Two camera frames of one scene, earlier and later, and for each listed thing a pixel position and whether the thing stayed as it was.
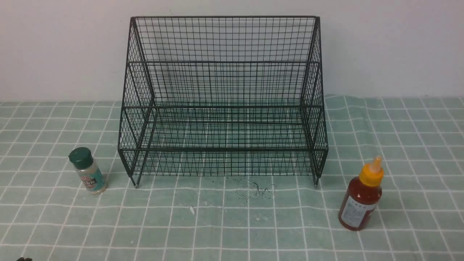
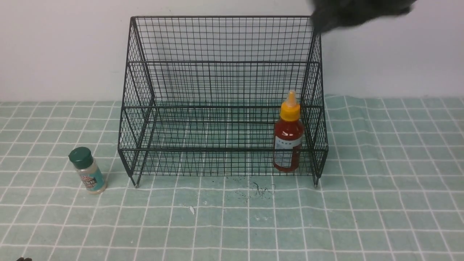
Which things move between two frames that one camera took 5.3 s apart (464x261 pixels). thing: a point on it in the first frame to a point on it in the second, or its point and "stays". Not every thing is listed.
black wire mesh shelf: x=223 y=96 stays
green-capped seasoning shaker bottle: x=82 y=158 stays
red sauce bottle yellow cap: x=362 y=197 to x=289 y=136
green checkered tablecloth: x=245 y=179 stays
